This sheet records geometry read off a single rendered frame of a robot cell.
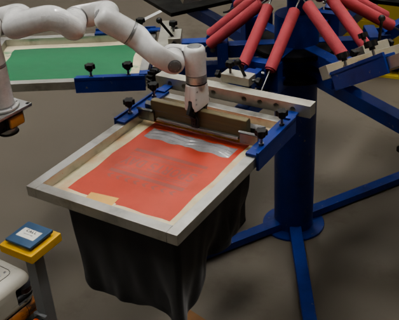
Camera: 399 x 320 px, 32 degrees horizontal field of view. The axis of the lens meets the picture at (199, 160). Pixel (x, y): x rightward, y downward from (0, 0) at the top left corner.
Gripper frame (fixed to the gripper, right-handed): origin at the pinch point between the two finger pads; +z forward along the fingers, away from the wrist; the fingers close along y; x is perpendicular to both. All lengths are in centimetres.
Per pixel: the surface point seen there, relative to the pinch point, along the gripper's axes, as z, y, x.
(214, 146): 5.2, 7.0, 10.4
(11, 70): 6, -14, -110
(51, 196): 3, 60, -19
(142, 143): 5.9, 15.4, -15.2
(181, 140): 5.1, 8.4, -2.7
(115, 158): 5.9, 28.1, -17.4
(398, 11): 50, -283, -12
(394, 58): -30, -14, 65
